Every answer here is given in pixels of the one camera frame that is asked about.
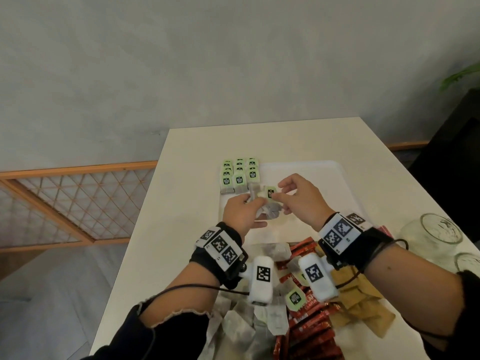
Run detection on person's right hand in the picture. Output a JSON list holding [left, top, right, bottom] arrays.
[[269, 173, 337, 233]]

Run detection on person's left hand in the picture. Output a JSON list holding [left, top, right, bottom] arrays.
[[221, 193, 269, 241]]

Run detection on white tray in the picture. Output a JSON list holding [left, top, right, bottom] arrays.
[[218, 160, 362, 245]]

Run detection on white tea bag green tag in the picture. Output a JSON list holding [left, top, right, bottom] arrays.
[[248, 183, 279, 202], [258, 201, 285, 221]]

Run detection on rows of laid tea bags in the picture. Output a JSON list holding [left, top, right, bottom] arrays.
[[219, 157, 260, 196]]

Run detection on pile of tea bags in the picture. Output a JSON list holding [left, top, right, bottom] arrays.
[[198, 241, 314, 360]]

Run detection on pile of brown sugar packets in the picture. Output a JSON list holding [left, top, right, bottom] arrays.
[[329, 254, 397, 339]]

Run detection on pile of red coffee sachets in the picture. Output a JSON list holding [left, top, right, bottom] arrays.
[[273, 235, 347, 360]]

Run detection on person's right forearm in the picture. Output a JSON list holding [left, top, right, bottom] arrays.
[[363, 243, 466, 340]]

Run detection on person's left forearm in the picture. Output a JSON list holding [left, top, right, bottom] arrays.
[[136, 261, 226, 329]]

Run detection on black left wristband marker tags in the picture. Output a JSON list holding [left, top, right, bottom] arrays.
[[189, 221, 250, 291]]

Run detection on clear glass jar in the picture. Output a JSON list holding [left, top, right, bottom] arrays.
[[396, 212, 465, 268], [453, 252, 480, 276]]

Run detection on black furniture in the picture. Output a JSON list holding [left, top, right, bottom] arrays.
[[407, 87, 480, 244]]

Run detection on wooden lattice screen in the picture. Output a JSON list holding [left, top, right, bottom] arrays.
[[0, 160, 158, 254]]

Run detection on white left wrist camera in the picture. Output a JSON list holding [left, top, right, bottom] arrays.
[[247, 255, 275, 307]]

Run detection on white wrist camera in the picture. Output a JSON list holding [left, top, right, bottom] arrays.
[[298, 252, 340, 303], [247, 255, 275, 307]]

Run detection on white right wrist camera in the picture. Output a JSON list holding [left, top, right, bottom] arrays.
[[298, 252, 340, 303]]

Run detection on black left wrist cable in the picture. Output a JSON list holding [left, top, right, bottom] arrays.
[[136, 283, 251, 316]]

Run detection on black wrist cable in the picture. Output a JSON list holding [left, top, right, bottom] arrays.
[[334, 238, 451, 340], [136, 283, 251, 316]]

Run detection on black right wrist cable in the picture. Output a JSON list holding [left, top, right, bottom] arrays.
[[334, 238, 451, 340]]

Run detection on wooden wall rail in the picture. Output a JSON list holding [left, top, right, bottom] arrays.
[[388, 141, 430, 152]]

